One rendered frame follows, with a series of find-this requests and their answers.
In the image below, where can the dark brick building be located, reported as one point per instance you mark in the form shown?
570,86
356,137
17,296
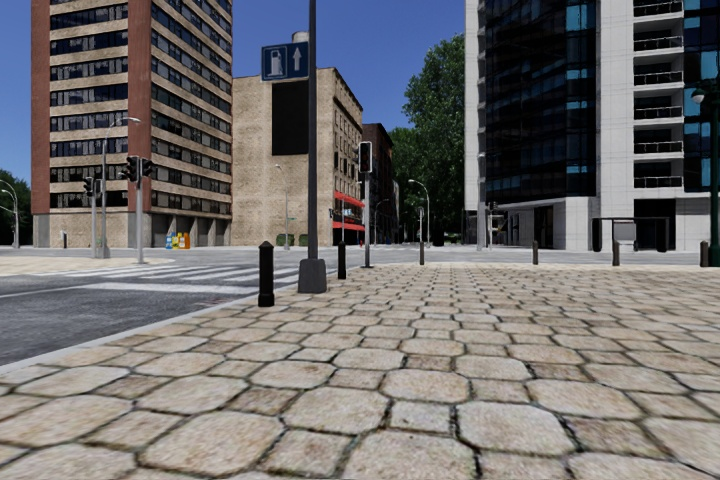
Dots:
379,180

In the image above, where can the grey street lamp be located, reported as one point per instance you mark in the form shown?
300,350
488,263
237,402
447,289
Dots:
480,204
376,219
426,210
14,216
103,198

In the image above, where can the traffic light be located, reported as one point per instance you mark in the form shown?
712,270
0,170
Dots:
490,225
93,216
366,198
138,210

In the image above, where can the green street lamp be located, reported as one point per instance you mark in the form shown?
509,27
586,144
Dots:
714,180

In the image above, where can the short dark post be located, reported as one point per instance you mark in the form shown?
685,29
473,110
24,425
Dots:
704,254
266,276
534,253
615,253
341,261
421,253

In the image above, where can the glass tower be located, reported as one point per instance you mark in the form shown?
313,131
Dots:
576,120

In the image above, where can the red brick building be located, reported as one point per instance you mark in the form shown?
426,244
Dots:
132,120

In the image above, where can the tan brick building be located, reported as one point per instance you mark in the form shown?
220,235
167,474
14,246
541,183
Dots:
258,180

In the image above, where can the black bus shelter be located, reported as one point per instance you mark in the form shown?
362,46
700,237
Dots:
625,231

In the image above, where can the sign on a post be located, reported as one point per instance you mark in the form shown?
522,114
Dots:
312,180

